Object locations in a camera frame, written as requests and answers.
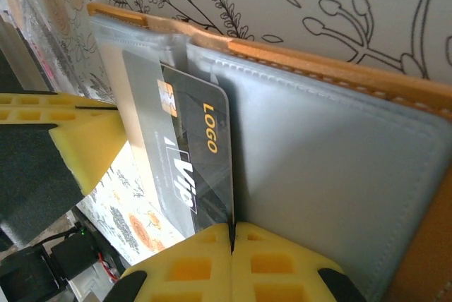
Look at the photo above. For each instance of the clear acrylic box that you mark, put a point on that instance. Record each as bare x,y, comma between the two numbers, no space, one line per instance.
35,34

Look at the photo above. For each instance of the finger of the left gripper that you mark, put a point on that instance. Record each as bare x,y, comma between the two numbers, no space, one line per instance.
53,100
92,146

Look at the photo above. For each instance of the orange leather card holder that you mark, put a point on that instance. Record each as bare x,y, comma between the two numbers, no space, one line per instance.
318,157

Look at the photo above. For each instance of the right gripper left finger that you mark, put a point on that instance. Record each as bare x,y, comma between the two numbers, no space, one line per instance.
183,270

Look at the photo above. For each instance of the black VIP card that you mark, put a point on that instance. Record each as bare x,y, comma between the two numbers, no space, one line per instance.
208,161

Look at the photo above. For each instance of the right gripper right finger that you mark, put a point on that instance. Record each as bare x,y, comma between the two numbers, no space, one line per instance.
282,270

